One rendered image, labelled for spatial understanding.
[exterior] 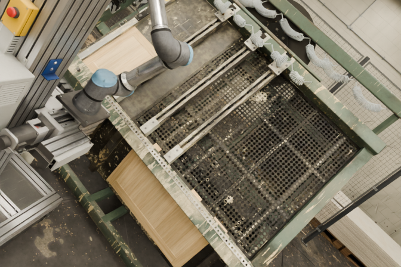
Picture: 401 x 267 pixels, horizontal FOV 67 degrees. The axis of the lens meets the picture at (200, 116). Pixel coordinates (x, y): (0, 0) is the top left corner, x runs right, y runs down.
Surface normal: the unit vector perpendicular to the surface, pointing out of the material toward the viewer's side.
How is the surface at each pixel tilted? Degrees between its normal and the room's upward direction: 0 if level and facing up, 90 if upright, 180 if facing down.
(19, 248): 0
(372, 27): 90
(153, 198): 90
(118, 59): 54
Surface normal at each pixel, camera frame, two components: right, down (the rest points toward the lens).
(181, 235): -0.42, 0.09
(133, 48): 0.03, -0.33
